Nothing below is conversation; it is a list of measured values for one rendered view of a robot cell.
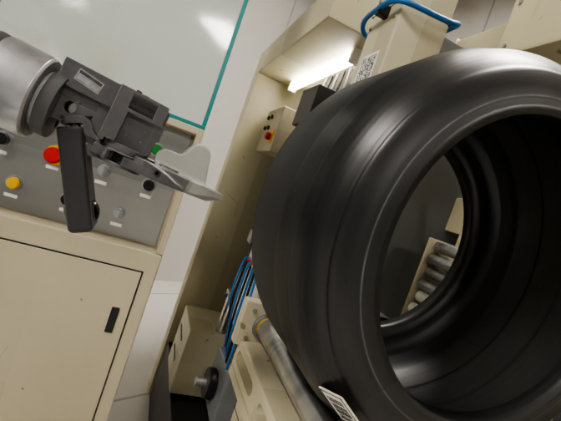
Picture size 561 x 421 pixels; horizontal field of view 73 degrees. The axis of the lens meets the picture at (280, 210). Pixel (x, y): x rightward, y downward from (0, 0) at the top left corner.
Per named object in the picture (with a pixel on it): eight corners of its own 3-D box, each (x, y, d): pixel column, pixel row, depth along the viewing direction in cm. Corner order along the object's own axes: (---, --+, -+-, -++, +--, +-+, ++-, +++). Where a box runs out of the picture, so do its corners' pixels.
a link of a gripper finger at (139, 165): (189, 181, 41) (108, 144, 38) (184, 194, 41) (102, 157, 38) (187, 178, 46) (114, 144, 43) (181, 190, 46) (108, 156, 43)
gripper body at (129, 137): (176, 111, 40) (58, 49, 36) (141, 184, 40) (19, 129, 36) (174, 117, 47) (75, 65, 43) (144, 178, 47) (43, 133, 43)
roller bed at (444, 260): (392, 333, 109) (429, 236, 107) (432, 342, 113) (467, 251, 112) (440, 372, 90) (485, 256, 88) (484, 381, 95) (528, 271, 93)
